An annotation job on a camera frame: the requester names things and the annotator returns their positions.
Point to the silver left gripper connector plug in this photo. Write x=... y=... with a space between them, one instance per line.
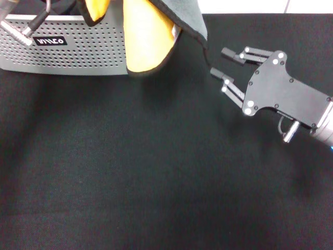
x=15 y=34

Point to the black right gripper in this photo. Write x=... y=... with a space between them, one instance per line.
x=278 y=88

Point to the yellow and grey towel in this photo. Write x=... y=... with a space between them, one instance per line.
x=145 y=39

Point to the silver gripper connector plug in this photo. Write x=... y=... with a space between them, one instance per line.
x=15 y=34
x=291 y=131

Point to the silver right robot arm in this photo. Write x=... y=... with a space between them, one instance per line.
x=325 y=127

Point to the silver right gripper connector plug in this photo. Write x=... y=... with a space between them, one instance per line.
x=291 y=131

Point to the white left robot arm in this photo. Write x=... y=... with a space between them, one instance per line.
x=5 y=6

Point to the grey perforated plastic storage box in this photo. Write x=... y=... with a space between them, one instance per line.
x=91 y=52

